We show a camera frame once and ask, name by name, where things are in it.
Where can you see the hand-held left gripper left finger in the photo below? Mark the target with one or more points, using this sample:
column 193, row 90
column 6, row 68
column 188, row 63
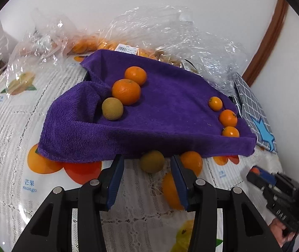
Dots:
column 115, row 183

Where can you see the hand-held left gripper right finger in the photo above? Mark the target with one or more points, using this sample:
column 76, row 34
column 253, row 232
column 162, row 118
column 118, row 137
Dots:
column 180, row 186

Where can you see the round brown fruit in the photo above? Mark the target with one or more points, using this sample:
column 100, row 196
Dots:
column 152, row 161
column 112, row 109

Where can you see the pile of bagged oranges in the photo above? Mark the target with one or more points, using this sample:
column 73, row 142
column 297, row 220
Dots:
column 91, row 43

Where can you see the blue paper star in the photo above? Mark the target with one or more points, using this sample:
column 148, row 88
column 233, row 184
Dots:
column 264, row 134

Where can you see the small red fruit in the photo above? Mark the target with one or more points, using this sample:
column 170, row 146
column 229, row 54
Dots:
column 256, row 170

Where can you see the large clear plastic bag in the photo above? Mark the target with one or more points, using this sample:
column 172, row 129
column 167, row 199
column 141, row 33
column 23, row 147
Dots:
column 191, row 36

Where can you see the fruit print tablecloth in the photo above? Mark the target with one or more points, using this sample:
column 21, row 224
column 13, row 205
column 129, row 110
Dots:
column 10, row 141

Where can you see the person's right hand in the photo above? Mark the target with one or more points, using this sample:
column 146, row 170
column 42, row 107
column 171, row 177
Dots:
column 278, row 231

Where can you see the purple towel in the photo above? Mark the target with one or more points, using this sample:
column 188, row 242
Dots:
column 170, row 99

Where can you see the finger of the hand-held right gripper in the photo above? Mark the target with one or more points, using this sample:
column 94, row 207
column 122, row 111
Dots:
column 268, row 177
column 257, row 182

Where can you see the pile of small brown fruits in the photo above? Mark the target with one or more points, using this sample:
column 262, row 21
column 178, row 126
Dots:
column 166, row 56

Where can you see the small clear plastic bag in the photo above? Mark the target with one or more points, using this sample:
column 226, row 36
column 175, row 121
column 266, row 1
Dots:
column 41, row 42

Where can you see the orange with dark stem mark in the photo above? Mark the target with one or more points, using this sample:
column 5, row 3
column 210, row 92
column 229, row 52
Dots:
column 228, row 118

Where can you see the brown wooden door frame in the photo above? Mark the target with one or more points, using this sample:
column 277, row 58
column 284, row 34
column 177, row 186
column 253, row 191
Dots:
column 267, row 39

